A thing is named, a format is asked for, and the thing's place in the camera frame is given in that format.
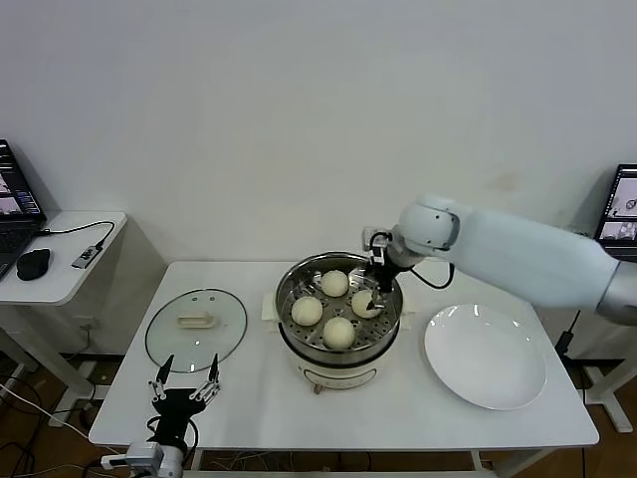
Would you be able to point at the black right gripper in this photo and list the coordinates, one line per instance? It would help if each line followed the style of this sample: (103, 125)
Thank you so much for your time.
(385, 276)

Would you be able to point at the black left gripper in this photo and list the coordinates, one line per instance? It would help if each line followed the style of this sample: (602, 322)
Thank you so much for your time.
(178, 404)

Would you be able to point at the white steamed baozi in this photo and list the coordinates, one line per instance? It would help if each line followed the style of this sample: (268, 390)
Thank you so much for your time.
(359, 306)
(334, 283)
(339, 333)
(307, 311)

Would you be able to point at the round glass pot lid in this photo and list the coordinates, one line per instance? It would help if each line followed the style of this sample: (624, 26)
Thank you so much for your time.
(169, 343)

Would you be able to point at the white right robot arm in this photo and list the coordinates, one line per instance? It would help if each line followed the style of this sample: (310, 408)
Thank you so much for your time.
(522, 249)

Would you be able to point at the perforated steel steamer basket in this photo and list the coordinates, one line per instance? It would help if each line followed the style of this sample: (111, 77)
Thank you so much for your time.
(298, 279)

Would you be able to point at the cream electric cooker base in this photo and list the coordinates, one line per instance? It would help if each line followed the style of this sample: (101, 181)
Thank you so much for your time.
(338, 371)

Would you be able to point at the large white round plate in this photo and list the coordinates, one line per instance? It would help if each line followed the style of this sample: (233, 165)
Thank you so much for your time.
(483, 358)

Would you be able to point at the grey usb hub dongle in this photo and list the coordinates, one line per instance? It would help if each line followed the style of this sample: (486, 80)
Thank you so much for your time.
(88, 256)

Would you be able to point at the white side table with mouse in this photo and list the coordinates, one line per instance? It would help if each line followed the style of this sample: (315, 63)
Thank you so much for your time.
(60, 284)

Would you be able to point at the black computer mouse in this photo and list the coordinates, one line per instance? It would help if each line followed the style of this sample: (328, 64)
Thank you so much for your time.
(34, 264)

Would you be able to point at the black laptop with mouse beside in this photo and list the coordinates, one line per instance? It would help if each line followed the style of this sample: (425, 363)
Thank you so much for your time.
(15, 234)

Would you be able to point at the dark grey laptop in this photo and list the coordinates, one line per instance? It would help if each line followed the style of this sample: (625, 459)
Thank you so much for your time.
(622, 209)

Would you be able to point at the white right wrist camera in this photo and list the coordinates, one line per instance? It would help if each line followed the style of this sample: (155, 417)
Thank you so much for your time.
(375, 244)

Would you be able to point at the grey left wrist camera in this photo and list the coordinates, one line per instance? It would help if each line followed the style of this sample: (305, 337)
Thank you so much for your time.
(145, 454)

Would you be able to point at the white wall socket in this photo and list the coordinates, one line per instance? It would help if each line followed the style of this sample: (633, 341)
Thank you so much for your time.
(92, 327)

